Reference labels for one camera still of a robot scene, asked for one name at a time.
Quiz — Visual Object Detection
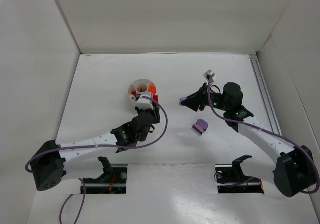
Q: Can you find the small lilac lego brick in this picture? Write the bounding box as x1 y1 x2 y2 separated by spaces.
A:
179 97 187 107

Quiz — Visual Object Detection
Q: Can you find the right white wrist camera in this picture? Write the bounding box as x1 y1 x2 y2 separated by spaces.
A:
203 70 217 82

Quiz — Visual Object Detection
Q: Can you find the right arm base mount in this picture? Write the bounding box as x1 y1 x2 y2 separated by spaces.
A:
214 155 264 194

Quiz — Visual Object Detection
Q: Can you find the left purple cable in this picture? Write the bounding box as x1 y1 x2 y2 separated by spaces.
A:
25 97 169 224

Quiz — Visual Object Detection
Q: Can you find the red lego brick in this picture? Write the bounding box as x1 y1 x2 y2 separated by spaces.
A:
153 95 159 102

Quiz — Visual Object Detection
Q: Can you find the aluminium rail right side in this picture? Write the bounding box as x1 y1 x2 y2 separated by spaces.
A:
249 54 293 163

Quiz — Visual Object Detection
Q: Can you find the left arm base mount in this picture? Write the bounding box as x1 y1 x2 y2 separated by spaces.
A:
80 165 128 195

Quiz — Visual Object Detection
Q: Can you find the purple cable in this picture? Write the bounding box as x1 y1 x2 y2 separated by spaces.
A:
206 75 318 194
25 97 169 224

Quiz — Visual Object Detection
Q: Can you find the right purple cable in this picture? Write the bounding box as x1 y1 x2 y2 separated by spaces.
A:
206 75 318 194

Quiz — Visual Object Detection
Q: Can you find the white round divided container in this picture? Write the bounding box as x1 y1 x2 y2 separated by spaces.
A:
128 79 158 107

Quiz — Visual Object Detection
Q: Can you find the purple lego butterfly piece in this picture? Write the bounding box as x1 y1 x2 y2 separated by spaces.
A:
192 119 209 136

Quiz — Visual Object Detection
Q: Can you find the orange round lego piece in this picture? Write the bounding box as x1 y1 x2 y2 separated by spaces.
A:
148 85 157 95

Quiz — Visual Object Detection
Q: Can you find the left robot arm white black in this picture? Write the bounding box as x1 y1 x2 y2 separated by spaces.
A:
27 106 161 192

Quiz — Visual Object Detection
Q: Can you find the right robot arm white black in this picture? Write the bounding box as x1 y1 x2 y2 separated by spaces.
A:
179 82 320 198

